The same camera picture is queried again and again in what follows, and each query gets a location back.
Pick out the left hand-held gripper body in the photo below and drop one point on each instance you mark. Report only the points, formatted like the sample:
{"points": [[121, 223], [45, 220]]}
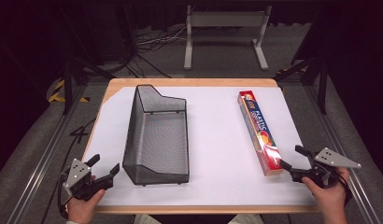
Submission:
{"points": [[78, 180]]}

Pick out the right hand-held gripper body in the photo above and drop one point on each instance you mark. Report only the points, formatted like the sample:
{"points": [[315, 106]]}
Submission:
{"points": [[326, 169]]}

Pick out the red plastic wrap box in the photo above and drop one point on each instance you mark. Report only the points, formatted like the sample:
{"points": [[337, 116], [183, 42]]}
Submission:
{"points": [[260, 132]]}

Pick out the person's right hand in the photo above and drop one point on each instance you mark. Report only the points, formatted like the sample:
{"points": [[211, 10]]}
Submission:
{"points": [[329, 193]]}

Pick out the person's left hand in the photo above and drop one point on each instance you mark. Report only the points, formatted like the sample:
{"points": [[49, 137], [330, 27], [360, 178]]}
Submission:
{"points": [[82, 207]]}

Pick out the white table mat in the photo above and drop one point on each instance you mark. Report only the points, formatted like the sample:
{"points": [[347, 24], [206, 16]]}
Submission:
{"points": [[211, 149]]}

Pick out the black stand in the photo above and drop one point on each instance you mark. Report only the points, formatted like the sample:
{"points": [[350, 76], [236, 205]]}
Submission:
{"points": [[75, 74], [314, 74]]}

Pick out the aluminium rail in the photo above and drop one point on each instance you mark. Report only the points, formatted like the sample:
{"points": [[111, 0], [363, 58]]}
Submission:
{"points": [[43, 155], [342, 146]]}

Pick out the grey metal desk frame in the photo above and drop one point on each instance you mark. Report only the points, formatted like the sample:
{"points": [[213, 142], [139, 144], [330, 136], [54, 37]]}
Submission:
{"points": [[226, 31]]}

